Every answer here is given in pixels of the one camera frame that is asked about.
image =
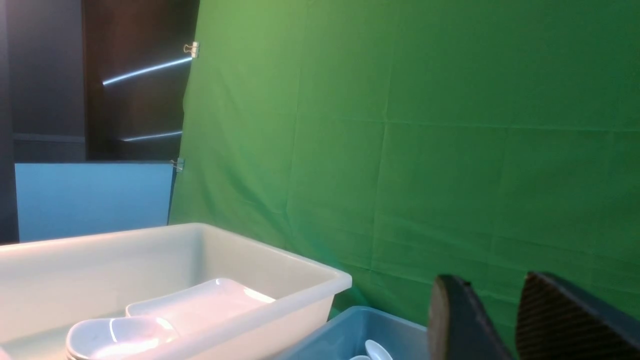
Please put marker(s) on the stack of white square plates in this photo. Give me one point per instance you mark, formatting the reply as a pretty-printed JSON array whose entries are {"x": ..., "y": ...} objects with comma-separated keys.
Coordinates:
[{"x": 209, "y": 304}]

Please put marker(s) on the blue board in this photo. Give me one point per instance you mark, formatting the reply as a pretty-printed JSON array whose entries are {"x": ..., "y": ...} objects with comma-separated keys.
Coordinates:
[{"x": 70, "y": 199}]

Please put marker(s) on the stack of white small bowls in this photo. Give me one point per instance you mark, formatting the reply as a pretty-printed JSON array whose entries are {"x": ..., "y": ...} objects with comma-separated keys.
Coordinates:
[{"x": 115, "y": 338}]

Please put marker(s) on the teal plastic bin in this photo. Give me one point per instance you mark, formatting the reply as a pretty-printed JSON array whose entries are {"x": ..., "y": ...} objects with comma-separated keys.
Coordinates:
[{"x": 344, "y": 336}]

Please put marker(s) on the dark brown door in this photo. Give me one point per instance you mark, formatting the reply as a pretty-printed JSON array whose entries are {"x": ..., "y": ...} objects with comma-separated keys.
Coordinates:
[{"x": 136, "y": 71}]

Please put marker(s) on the upper binder clip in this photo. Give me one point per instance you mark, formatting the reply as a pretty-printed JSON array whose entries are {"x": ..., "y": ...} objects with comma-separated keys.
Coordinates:
[{"x": 192, "y": 49}]

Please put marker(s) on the lower binder clip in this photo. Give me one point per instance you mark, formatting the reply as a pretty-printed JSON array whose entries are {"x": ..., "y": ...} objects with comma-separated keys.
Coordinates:
[{"x": 178, "y": 164}]

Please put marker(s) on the green backdrop cloth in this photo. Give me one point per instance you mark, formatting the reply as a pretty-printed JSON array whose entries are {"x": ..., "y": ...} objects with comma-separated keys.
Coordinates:
[{"x": 400, "y": 139}]

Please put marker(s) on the pile of white spoons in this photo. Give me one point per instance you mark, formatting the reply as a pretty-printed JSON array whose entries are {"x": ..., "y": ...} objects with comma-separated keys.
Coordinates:
[{"x": 373, "y": 351}]

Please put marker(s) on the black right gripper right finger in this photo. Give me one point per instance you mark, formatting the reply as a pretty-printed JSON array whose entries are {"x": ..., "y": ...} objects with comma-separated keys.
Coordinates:
[{"x": 559, "y": 320}]

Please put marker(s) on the large white plastic tub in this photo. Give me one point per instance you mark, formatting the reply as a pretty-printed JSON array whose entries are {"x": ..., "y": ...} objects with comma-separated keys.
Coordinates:
[{"x": 48, "y": 286}]

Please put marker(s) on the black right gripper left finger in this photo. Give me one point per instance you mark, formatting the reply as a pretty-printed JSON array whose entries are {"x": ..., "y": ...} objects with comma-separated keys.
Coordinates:
[{"x": 459, "y": 327}]

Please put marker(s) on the binder clip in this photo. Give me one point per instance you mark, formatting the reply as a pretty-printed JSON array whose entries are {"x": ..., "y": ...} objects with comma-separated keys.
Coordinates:
[
  {"x": 192, "y": 49},
  {"x": 178, "y": 164}
]

